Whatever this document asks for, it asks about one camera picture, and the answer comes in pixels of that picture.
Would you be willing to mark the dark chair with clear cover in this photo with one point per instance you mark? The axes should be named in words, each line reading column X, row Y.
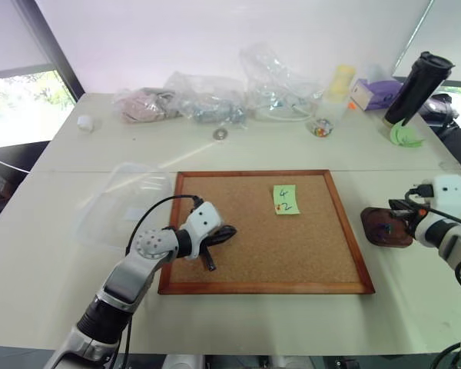
column 7, row 173

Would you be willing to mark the plastic bag with blue contents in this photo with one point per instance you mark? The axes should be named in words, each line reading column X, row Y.
column 211, row 107

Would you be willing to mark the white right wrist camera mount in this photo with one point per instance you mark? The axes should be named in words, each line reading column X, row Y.
column 450, row 192

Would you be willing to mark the grey rounded shape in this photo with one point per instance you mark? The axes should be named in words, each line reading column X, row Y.
column 182, row 362

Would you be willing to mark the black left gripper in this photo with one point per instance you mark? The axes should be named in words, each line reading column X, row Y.
column 214, row 239

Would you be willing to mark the small white cap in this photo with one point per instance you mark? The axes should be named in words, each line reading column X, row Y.
column 85, row 123

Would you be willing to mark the green sticky note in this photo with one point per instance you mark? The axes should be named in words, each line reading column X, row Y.
column 289, row 198

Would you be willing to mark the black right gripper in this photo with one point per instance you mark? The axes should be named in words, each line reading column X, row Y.
column 416, row 215

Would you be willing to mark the black window frame post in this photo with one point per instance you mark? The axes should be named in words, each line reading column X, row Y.
column 57, row 57

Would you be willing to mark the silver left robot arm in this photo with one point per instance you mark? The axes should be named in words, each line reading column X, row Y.
column 127, row 280

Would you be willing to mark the glass jar of pushpins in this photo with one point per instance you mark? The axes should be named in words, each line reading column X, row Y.
column 321, row 128

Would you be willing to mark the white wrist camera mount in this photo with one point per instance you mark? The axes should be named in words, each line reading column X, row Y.
column 203, row 221
column 450, row 192

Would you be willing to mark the purple tissue box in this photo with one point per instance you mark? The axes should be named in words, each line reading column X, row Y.
column 376, row 92

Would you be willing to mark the black tumbler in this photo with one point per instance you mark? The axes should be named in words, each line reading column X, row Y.
column 415, row 90

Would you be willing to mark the green tape dispenser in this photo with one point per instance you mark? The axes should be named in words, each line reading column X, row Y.
column 403, row 136

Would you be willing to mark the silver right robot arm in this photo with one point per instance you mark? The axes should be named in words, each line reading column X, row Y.
column 445, row 238

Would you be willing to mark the green pushpin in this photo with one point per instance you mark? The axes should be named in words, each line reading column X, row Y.
column 387, row 227

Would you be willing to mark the clear plastic box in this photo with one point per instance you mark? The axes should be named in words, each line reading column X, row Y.
column 111, row 200

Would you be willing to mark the black chair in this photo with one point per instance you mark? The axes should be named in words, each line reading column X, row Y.
column 457, row 130

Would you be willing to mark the white roller blind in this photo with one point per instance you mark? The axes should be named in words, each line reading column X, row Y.
column 11, row 34

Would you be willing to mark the wood-framed cork board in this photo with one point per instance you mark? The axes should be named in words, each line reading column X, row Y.
column 261, row 253

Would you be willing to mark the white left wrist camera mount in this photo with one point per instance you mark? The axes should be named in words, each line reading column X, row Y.
column 203, row 221

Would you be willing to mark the clear container with yellow lid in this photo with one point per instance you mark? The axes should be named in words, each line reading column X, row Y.
column 336, row 96

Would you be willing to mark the plastic bag with pink contents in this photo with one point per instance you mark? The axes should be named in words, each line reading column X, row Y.
column 142, row 105

